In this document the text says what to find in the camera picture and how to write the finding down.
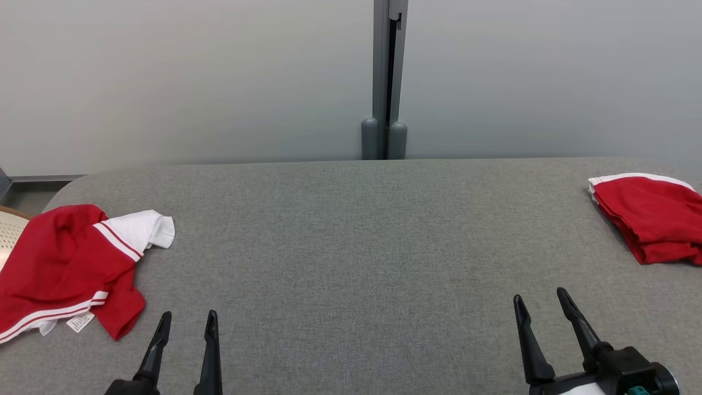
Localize grey metal partition post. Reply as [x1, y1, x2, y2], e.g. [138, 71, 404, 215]
[360, 0, 409, 161]

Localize red white striped garment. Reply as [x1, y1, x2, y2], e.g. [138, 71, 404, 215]
[0, 204, 176, 345]
[588, 173, 702, 267]

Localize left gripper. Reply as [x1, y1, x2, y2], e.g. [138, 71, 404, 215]
[104, 309, 223, 395]

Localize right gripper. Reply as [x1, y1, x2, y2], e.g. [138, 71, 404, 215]
[513, 287, 614, 395]

